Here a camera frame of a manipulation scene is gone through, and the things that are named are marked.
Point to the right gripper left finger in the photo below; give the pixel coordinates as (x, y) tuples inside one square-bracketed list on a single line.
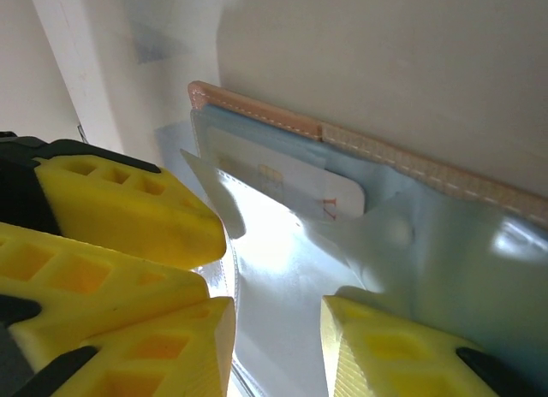
[(171, 350)]

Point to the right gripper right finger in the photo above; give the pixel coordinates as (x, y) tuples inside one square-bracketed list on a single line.
[(385, 358)]

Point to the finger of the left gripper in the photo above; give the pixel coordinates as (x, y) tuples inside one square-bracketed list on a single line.
[(85, 286), (128, 209)]

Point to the white credit card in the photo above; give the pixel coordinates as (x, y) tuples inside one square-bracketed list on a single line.
[(299, 187)]

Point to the tan leather card holder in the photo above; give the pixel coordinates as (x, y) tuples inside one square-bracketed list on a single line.
[(428, 243)]

